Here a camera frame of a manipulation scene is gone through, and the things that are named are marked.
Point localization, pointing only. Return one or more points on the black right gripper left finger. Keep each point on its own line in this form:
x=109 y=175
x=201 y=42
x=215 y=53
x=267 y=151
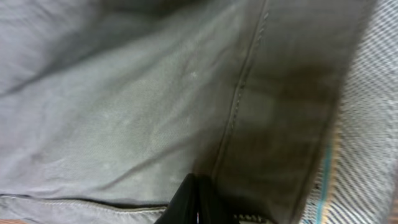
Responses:
x=183 y=207

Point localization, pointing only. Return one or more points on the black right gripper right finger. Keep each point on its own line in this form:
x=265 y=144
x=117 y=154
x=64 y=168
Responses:
x=211 y=209

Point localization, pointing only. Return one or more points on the grey shorts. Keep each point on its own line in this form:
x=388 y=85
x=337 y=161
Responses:
x=289 y=107

